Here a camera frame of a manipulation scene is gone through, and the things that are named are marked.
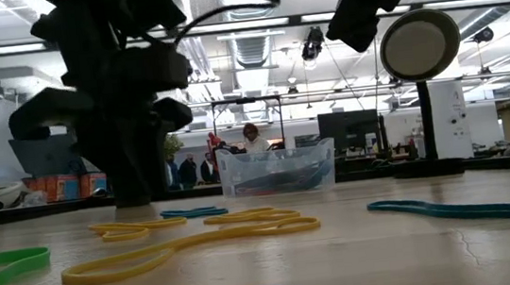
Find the red desk lamp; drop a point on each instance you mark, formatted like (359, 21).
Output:
(213, 139)

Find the dark grey laptop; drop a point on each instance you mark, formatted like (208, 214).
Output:
(43, 157)

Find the green plant in black pot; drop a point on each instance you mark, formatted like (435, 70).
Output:
(172, 146)

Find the yellow rubber band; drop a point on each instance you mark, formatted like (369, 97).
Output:
(163, 222)
(98, 277)
(244, 217)

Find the black table frame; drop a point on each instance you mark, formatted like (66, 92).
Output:
(29, 211)

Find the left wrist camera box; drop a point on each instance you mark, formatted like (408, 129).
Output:
(152, 68)

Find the person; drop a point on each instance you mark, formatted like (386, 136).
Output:
(252, 138)
(231, 148)
(208, 166)
(172, 172)
(188, 171)

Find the clear plastic bin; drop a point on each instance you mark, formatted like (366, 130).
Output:
(276, 159)

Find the black gantry frame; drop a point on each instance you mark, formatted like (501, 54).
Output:
(246, 100)

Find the orange cardboard box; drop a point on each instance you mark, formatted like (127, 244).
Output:
(58, 188)
(93, 183)

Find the black desk lamp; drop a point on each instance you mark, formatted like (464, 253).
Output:
(418, 47)

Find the black monitor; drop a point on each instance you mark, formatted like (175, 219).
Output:
(348, 130)

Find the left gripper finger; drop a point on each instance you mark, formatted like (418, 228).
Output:
(107, 158)
(143, 159)

